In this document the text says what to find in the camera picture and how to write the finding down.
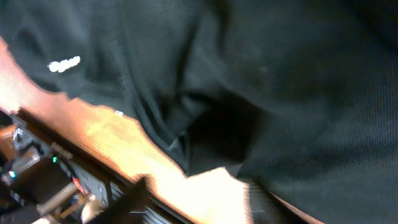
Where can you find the black t-shirt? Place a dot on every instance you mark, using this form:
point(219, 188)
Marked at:
point(293, 94)

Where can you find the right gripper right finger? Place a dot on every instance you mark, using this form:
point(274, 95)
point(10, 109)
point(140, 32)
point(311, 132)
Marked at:
point(280, 207)

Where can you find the robot base electronics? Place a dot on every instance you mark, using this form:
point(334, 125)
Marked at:
point(45, 178)

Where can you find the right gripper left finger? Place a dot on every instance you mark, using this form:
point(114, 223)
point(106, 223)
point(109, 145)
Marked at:
point(129, 209)

